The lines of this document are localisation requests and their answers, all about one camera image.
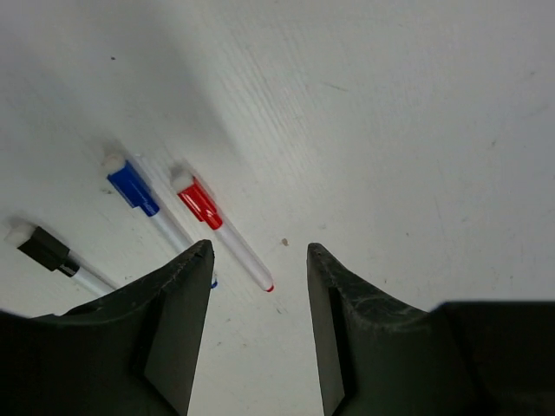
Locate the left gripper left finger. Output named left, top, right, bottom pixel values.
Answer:
left=1, top=240, right=214, bottom=415

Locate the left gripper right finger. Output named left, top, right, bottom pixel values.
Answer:
left=307, top=243, right=554, bottom=415

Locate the red cap thin pen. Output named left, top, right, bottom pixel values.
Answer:
left=171, top=170, right=275, bottom=293

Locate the blue thin pen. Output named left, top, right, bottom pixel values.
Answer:
left=101, top=152, right=219, bottom=289

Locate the black thin pen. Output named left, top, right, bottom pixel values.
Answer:
left=4, top=222, right=115, bottom=297

